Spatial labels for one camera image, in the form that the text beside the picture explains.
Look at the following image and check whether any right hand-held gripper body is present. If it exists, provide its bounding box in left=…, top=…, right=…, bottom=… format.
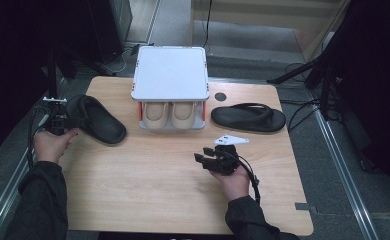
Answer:
left=206, top=134, right=251, bottom=177

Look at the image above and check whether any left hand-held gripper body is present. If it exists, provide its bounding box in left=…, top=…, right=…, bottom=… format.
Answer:
left=42, top=96, right=70, bottom=136

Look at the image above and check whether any black flip-flop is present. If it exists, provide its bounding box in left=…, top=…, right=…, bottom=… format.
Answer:
left=210, top=102, right=287, bottom=133
left=65, top=94, right=128, bottom=145

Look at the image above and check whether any cream clog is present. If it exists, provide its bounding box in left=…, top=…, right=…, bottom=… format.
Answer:
left=170, top=102, right=197, bottom=129
left=142, top=102, right=170, bottom=129

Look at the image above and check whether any white shoe rack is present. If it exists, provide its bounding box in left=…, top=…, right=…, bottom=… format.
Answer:
left=130, top=45, right=211, bottom=131

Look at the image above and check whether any person's left hand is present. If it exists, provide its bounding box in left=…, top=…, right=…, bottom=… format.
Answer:
left=32, top=128, right=79, bottom=164

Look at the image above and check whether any person's right hand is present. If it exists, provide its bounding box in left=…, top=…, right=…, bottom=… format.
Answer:
left=211, top=164, right=252, bottom=202

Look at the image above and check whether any dark curtain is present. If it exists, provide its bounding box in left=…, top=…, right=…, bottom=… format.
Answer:
left=316, top=0, right=390, bottom=194
left=0, top=0, right=94, bottom=159

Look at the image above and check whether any grey tape strip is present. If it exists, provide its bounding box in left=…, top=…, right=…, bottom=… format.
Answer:
left=294, top=202, right=318, bottom=213

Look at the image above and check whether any black cabinet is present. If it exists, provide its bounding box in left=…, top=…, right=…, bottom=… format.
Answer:
left=86, top=0, right=133, bottom=64

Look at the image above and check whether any black tripod stand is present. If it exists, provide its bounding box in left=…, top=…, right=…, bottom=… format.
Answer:
left=266, top=54, right=342, bottom=121

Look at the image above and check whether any left hand-held gripper cable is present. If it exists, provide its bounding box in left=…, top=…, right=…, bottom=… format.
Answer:
left=27, top=106, right=51, bottom=169

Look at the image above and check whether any hand-held gripper cable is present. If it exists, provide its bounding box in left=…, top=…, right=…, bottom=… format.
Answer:
left=27, top=106, right=51, bottom=169
left=237, top=154, right=262, bottom=206

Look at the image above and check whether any right hand-held gripper cable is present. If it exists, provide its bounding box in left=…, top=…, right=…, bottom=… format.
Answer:
left=237, top=154, right=262, bottom=206

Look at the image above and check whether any black metal post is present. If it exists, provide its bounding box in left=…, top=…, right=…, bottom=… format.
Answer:
left=46, top=46, right=59, bottom=99

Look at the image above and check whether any white floor cable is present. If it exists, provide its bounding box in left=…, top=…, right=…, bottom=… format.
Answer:
left=101, top=49, right=134, bottom=76

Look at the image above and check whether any black floor cable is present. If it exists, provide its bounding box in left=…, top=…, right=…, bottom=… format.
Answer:
left=278, top=98, right=342, bottom=133

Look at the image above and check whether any black hanging cable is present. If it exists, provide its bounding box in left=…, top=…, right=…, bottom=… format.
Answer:
left=201, top=0, right=214, bottom=51

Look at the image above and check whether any light wooden frame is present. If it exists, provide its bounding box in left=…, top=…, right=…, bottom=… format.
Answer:
left=191, top=0, right=351, bottom=63

